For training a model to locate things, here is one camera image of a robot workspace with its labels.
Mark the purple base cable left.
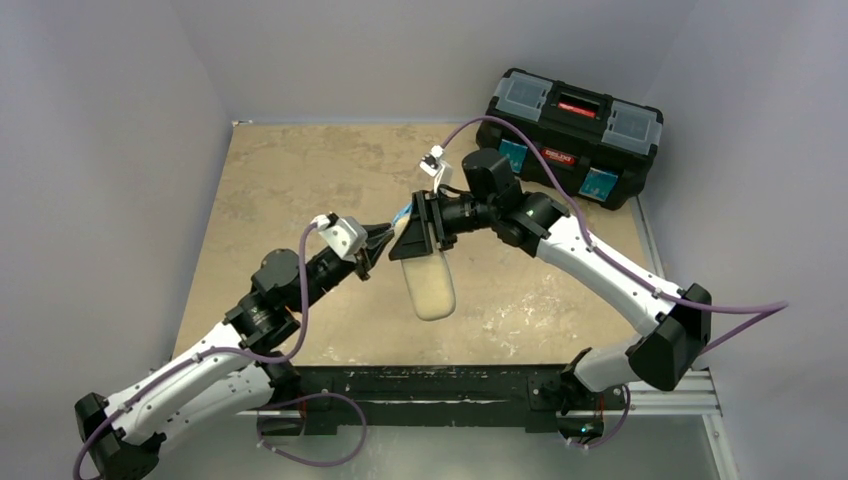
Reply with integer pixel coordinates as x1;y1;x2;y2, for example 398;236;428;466
256;392;369;468

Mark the white glasses case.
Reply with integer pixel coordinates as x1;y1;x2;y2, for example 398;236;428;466
400;249;456;322

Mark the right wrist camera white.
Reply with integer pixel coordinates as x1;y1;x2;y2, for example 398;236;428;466
419;145;453;191

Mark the light blue folding umbrella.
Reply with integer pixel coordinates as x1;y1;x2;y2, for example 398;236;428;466
391;203;412;234

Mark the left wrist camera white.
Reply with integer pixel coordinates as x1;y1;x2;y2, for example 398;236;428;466
312;212;368;262

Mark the aluminium frame rail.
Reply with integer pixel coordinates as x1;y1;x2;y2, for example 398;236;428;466
135;198;740;480

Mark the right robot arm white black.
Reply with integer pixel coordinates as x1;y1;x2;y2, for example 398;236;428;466
389;148;712;392

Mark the black toolbox with clear lids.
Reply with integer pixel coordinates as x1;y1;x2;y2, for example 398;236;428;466
475;68;664;210

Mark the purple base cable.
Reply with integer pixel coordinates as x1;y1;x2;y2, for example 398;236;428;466
568;384;632;450
256;392;369;468

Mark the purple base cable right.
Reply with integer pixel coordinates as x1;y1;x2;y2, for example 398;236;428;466
568;384;632;450

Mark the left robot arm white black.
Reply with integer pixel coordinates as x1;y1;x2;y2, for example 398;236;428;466
72;215;394;479

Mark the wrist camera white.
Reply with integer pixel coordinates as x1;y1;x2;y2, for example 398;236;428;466
312;212;368;262
419;145;453;191

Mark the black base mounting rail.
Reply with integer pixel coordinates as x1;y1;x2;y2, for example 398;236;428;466
269;364;626;439

